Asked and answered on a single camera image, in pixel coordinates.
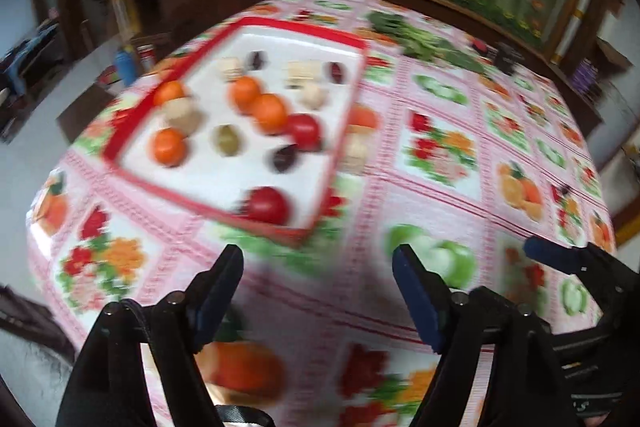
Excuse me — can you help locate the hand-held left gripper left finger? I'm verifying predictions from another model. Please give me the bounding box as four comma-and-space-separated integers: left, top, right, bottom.
55, 244, 245, 427

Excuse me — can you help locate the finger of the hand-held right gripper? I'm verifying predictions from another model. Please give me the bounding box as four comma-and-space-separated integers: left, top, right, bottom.
524, 237, 616, 283

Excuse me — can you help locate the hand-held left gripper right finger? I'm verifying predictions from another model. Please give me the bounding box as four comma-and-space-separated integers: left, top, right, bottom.
391, 244, 571, 427

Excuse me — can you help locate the red cherry tomato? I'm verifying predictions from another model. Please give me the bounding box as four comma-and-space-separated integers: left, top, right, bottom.
244, 187, 292, 225
285, 113, 323, 152

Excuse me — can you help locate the red and white tray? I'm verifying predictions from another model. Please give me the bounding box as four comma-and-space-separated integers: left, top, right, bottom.
102, 18, 370, 248

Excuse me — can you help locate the orange tangerine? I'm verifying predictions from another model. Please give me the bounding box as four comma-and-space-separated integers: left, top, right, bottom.
227, 76, 263, 114
152, 80, 187, 106
250, 93, 291, 134
152, 128, 190, 168

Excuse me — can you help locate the green grape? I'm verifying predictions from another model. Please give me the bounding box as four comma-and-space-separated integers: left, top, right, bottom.
212, 124, 243, 156

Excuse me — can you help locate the peeled banana piece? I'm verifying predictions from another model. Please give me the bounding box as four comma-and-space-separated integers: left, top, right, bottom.
286, 62, 323, 88
164, 99, 203, 132
300, 86, 331, 109
216, 57, 245, 81

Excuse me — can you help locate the floral plastic tablecloth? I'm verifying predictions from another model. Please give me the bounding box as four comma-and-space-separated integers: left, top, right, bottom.
25, 0, 618, 427

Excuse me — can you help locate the purple spray can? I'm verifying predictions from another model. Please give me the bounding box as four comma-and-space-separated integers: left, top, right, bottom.
586, 62, 601, 100
570, 59, 588, 98

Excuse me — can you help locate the black cylindrical device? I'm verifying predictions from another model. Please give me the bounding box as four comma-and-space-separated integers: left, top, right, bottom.
495, 43, 523, 75

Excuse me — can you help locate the bok choy leaves pile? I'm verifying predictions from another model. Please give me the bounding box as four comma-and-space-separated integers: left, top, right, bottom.
370, 11, 486, 72

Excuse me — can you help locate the blue bottle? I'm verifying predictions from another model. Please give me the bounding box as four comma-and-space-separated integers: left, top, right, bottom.
114, 49, 137, 86

